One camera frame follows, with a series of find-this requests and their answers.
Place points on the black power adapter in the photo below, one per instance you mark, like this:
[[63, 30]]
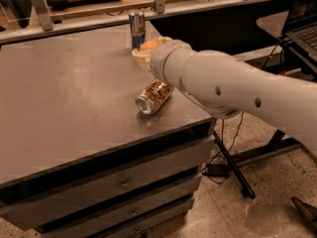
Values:
[[217, 170]]

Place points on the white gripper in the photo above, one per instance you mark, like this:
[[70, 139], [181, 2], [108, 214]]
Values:
[[160, 60]]

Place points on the gold soda can lying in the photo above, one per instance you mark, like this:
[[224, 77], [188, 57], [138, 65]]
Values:
[[153, 97]]

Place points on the grey drawer cabinet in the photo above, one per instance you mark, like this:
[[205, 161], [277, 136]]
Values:
[[77, 157]]

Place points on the orange fruit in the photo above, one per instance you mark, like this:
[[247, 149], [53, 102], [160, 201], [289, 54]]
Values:
[[149, 45]]

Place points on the dark brown shoe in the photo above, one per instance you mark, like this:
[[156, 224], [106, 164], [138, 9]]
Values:
[[308, 211]]

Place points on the black laptop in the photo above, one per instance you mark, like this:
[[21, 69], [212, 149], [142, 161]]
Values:
[[301, 26]]

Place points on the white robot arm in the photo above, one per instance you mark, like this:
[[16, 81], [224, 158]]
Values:
[[225, 86]]

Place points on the black table leg frame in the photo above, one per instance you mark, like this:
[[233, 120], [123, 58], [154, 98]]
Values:
[[277, 145]]

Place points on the metal railing frame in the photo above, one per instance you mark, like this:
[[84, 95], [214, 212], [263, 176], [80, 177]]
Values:
[[71, 20]]

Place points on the blue silver redbull can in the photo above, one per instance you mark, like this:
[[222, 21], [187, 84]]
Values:
[[138, 28]]

